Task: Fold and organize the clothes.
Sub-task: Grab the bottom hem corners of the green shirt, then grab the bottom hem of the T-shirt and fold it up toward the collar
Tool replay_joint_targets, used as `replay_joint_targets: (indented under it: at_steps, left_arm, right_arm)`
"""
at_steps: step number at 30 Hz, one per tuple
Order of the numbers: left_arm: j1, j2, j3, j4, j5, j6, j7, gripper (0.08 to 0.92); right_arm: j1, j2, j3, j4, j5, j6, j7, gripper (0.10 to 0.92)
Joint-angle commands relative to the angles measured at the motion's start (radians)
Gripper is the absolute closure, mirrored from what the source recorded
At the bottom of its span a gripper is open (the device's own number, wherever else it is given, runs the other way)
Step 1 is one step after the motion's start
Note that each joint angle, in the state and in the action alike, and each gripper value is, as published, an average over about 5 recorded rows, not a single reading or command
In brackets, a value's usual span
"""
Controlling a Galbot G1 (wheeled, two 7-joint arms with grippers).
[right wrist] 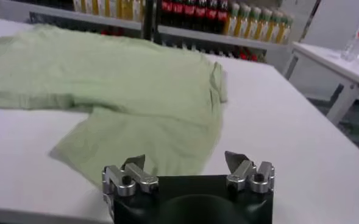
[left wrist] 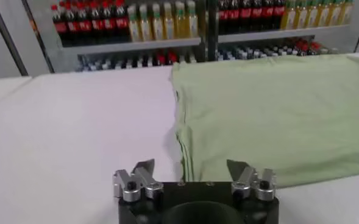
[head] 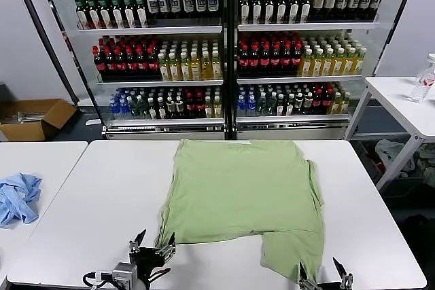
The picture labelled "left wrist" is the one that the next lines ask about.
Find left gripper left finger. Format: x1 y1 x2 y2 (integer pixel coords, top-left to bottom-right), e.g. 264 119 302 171
112 158 164 203

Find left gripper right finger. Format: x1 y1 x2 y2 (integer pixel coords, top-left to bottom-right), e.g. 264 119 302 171
226 159 277 201

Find light green shirt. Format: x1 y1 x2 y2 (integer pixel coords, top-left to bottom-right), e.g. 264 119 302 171
169 54 359 188

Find yellow juice bottle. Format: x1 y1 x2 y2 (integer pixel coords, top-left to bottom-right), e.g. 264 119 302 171
138 2 152 42
174 1 187 40
306 0 319 28
294 0 307 29
185 0 199 39
318 0 330 27
329 0 341 26
162 1 176 40
281 0 296 30
151 2 164 41
340 0 354 25
127 3 141 43

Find glass cabinet door black frame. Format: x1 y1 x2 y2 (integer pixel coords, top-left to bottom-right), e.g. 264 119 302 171
0 0 57 77

